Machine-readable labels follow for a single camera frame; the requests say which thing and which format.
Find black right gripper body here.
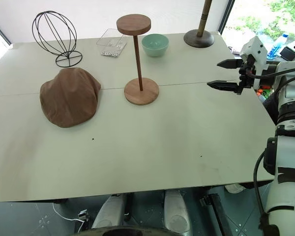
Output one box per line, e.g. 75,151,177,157
235,54,258,96

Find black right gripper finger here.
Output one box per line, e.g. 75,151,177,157
206,80,240,93
216,59,243,70

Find brown cap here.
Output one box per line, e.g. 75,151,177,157
39,67,102,128

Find wooden round-top hat stand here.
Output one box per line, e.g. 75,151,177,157
116,14,160,106

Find orange and green small items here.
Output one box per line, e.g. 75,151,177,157
256,86,271,97

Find blue-label water bottle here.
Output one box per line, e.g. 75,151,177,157
267,33,290,59

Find black and white device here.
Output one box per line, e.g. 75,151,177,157
279,41,295,61

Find green ceramic bowl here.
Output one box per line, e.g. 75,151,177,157
141,33,170,58

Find white shoe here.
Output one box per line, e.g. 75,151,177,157
224,183,245,194

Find clear acrylic box with washers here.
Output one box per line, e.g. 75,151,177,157
96,28,128,58

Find black bar under table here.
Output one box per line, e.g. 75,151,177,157
200,193,235,236

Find silver right robot leg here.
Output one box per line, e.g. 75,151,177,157
163,189,193,235

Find silver robot leg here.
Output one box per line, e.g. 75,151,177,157
163,189,193,235
91,194,128,231

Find silver left robot leg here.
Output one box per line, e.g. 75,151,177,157
91,194,128,231

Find dark rounded robot torso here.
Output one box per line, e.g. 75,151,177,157
78,225,168,236

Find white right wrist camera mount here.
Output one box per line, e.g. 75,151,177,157
240,36,268,89

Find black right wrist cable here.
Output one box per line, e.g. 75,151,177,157
245,66,295,80

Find black window frame post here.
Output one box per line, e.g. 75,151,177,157
220,0,236,36

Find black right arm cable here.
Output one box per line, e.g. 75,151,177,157
252,149,272,222

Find black wire head form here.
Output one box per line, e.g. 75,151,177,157
31,10,84,68

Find white floor cable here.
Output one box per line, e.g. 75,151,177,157
52,202,86,225

